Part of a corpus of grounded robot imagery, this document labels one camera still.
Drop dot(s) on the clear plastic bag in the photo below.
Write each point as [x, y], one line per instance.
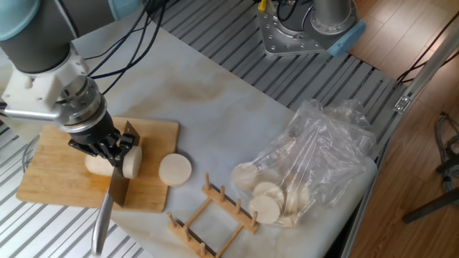
[322, 150]

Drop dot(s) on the large white radish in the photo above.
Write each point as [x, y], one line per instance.
[95, 165]

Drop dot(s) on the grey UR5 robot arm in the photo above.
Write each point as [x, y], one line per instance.
[36, 46]

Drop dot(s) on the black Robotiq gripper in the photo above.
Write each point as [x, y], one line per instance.
[95, 139]

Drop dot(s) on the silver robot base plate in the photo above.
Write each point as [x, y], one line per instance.
[276, 36]

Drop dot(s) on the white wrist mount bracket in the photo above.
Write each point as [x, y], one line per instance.
[32, 93]

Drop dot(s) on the small yellow object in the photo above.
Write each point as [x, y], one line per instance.
[262, 4]

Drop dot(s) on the bamboo cutting board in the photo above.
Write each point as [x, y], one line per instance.
[54, 179]

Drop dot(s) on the aluminium frame beam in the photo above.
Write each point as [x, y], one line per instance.
[430, 70]

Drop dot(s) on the wooden peg rack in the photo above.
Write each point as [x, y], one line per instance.
[229, 207]

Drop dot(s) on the black metal stand leg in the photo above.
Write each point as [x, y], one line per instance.
[430, 206]

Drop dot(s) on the silver corner bracket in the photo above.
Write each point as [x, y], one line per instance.
[401, 104]

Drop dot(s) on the steel cleaver knife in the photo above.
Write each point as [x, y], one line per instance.
[102, 222]

